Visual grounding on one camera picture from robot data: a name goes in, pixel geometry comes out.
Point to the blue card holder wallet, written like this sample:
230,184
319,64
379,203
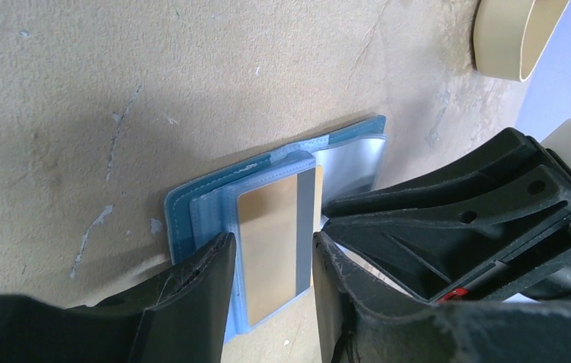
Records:
196,211

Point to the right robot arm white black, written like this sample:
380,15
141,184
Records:
490,225

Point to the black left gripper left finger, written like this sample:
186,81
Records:
178,315

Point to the gold credit card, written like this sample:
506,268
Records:
277,221

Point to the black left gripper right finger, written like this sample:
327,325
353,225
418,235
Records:
362,319

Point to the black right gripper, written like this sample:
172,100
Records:
495,223

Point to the beige oval card tray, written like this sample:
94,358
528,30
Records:
509,36

